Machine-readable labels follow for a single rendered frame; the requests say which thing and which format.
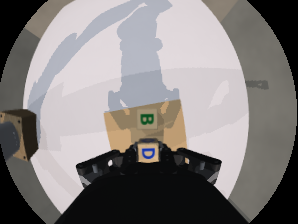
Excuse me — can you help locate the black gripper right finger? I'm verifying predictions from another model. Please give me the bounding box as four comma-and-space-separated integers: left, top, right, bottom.
158, 141, 222, 185

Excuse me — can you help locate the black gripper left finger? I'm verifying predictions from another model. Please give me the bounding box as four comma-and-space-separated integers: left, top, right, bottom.
76, 142, 139, 188

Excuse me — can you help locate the tan flat square mat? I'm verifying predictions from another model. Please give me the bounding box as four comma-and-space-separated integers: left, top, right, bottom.
103, 99, 187, 153

